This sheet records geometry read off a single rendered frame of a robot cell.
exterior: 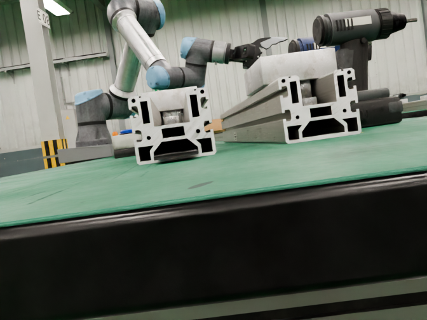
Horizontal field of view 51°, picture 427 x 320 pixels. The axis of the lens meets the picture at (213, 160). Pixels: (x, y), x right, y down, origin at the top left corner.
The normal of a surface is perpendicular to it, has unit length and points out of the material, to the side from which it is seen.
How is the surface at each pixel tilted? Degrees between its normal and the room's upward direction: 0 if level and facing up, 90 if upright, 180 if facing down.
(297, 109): 90
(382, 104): 90
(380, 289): 90
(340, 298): 90
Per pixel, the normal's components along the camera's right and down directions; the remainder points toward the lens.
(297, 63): 0.07, 0.04
